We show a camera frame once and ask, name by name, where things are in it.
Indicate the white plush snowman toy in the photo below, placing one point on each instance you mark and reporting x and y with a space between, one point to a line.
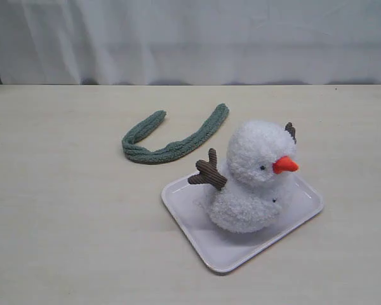
253 186

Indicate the white backdrop curtain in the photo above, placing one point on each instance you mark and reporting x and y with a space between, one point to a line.
190 42

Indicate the green knitted scarf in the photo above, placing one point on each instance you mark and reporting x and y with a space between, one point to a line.
173 150

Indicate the white rectangular plastic tray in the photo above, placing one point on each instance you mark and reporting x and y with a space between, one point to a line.
221 251

